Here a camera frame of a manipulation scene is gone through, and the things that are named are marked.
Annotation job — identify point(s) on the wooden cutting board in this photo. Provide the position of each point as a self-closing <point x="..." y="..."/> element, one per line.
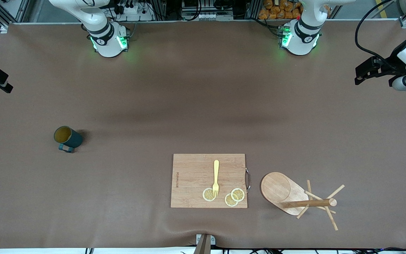
<point x="192" y="176"/>

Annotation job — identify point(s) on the wooden cup rack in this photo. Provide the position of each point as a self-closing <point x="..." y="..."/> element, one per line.
<point x="277" y="188"/>

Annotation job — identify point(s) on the dark green cup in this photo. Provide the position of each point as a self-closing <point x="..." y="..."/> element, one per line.
<point x="72" y="139"/>

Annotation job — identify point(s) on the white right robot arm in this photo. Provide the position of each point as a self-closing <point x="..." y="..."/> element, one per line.
<point x="108" y="46"/>

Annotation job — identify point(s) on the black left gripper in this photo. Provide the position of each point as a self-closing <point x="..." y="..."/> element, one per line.
<point x="392" y="64"/>

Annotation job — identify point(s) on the orange packaged goods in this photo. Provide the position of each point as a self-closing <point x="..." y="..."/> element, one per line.
<point x="280" y="10"/>

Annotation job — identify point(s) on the brown table mat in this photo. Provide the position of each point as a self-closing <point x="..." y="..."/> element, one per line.
<point x="118" y="176"/>

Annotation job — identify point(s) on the yellow plastic fork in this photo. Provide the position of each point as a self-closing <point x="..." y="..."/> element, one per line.
<point x="216" y="169"/>

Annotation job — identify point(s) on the white power strip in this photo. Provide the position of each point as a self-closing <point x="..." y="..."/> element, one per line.
<point x="134" y="12"/>

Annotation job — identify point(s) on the grey socket strip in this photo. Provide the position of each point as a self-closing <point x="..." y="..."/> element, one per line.
<point x="206" y="16"/>

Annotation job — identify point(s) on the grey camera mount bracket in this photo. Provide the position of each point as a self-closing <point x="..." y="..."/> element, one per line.
<point x="204" y="245"/>

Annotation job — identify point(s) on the lemon slice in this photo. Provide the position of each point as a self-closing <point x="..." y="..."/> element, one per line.
<point x="238" y="194"/>
<point x="229" y="201"/>
<point x="207" y="194"/>

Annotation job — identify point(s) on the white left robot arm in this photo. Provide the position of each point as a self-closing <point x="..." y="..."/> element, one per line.
<point x="300" y="42"/>

